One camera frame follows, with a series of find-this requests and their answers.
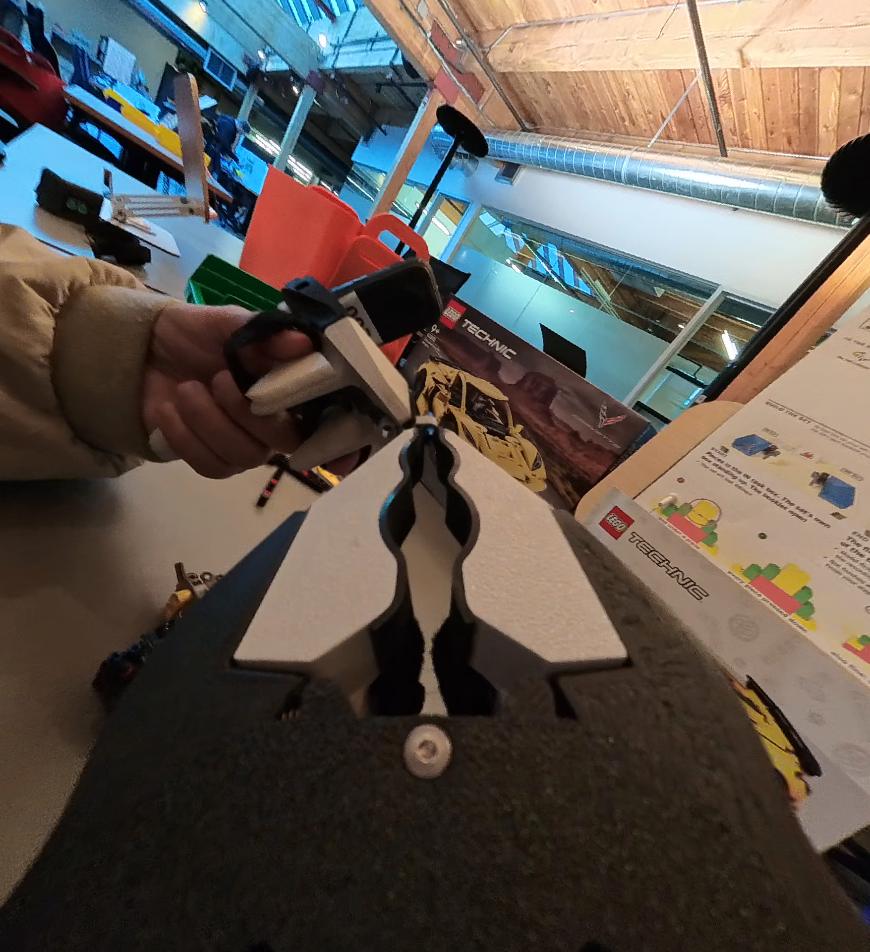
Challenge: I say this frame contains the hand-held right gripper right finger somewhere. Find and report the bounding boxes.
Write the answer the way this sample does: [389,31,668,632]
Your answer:
[435,433,629,716]

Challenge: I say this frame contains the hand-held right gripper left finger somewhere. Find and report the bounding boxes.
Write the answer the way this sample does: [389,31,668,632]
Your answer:
[232,431,417,716]

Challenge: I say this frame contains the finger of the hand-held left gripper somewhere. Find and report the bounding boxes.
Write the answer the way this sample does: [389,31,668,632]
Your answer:
[290,409,406,468]
[322,312,415,428]

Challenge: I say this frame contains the toy brick chassis assembly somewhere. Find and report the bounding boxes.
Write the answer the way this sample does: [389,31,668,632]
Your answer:
[93,561,224,704]

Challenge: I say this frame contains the person's left forearm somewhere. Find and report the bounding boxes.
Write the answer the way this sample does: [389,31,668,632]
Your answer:
[0,216,186,488]

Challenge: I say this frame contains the grey desk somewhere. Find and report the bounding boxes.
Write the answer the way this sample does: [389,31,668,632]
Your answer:
[0,457,592,934]

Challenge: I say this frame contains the person's left hand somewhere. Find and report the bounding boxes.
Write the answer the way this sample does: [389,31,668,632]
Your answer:
[141,301,302,480]

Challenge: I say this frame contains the black toy beam red pins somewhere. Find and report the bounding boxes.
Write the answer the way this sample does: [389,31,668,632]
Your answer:
[255,454,335,512]

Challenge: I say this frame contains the orange plastic carry case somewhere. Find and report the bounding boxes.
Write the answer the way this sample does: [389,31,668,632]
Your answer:
[240,167,432,365]

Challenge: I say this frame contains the green plastic bin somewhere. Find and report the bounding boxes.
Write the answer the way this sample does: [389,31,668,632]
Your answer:
[185,255,287,313]

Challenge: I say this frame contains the black stand with disc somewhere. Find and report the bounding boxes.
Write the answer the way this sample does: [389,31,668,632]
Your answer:
[702,126,870,403]
[394,104,489,257]

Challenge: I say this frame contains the toy car box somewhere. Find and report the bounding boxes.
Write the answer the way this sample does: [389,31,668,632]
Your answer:
[398,297,655,514]

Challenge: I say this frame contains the grey instruction booklet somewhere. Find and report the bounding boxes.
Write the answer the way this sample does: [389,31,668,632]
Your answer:
[583,487,870,852]

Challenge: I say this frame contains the wooden stand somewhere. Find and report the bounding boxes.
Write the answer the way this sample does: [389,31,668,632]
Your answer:
[100,73,216,224]

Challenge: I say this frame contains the printed instruction sheet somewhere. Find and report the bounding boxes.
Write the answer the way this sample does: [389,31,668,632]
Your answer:
[639,286,870,718]

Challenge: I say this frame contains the yellow plastic bins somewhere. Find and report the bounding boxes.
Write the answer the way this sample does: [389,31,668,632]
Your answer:
[104,88,183,159]

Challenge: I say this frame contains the black device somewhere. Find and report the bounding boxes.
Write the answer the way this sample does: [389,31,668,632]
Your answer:
[35,168,106,218]

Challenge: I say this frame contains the white table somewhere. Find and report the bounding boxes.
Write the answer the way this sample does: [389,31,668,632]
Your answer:
[0,122,250,298]

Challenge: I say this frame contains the red chair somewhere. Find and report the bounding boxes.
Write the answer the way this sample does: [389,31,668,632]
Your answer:
[0,21,67,127]

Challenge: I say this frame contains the silver air duct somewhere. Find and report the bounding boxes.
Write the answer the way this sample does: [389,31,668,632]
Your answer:
[435,126,856,228]

